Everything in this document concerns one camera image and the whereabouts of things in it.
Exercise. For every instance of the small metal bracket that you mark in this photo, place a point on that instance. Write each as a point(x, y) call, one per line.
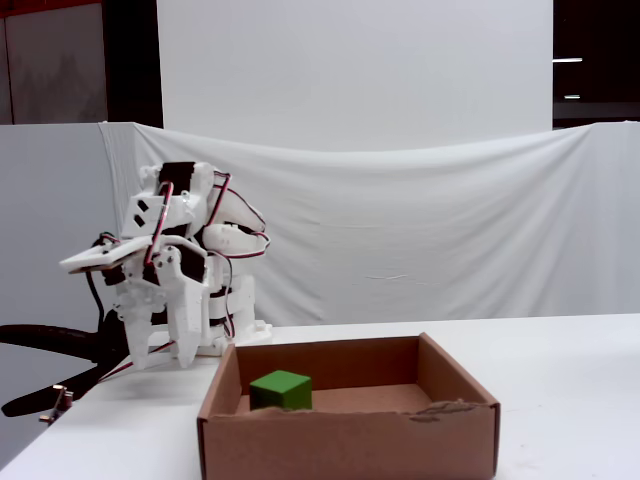
point(62, 400)

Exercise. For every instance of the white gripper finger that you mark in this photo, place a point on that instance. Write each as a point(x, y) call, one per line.
point(187, 320)
point(137, 335)

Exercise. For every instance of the black spring clamp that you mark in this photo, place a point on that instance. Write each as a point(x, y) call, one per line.
point(40, 335)

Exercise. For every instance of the grey partition panel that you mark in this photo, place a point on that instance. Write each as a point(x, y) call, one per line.
point(50, 200)

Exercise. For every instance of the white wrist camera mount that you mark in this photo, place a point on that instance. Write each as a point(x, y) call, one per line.
point(100, 257)

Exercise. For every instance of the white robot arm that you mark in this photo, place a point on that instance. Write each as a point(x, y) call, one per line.
point(230, 240)

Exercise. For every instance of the white backdrop board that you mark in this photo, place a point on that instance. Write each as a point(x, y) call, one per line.
point(350, 65)

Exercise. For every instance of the brown cabinet door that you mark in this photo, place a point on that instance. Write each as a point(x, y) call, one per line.
point(55, 65)

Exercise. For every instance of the brown cardboard box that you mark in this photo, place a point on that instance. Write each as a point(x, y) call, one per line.
point(350, 445)

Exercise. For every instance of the white cloth backdrop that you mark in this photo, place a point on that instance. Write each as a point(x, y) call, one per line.
point(450, 225)

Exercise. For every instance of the green cube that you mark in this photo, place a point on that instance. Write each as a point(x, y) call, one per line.
point(280, 392)

